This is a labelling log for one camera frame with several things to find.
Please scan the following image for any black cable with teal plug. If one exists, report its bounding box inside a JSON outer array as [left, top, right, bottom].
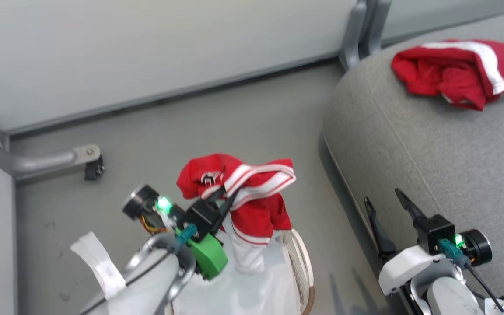
[[79, 224, 198, 315], [437, 238, 504, 313]]

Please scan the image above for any grey partition base rail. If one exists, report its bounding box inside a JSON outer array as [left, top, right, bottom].
[[9, 55, 344, 136]]

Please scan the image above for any red garment with white stripe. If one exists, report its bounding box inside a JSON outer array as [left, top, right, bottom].
[[391, 38, 504, 111]]

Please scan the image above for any grey fabric sofa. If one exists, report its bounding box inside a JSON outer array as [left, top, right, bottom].
[[322, 7, 504, 315]]

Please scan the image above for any grey metal partition post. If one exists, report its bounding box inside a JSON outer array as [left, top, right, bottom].
[[339, 0, 392, 71]]

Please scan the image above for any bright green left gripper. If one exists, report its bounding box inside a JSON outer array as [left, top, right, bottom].
[[188, 186, 241, 281]]

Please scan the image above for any red jersey with striped trim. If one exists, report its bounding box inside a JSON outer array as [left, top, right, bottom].
[[176, 153, 297, 275]]

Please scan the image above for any wicker laundry basket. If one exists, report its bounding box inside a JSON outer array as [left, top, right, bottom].
[[278, 227, 315, 315]]

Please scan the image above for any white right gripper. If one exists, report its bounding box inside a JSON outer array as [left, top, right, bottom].
[[364, 188, 443, 296]]

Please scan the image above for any white paper tag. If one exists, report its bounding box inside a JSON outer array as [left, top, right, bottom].
[[70, 232, 126, 300]]

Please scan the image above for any grey metal partition foot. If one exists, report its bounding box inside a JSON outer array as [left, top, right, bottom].
[[0, 128, 102, 181]]

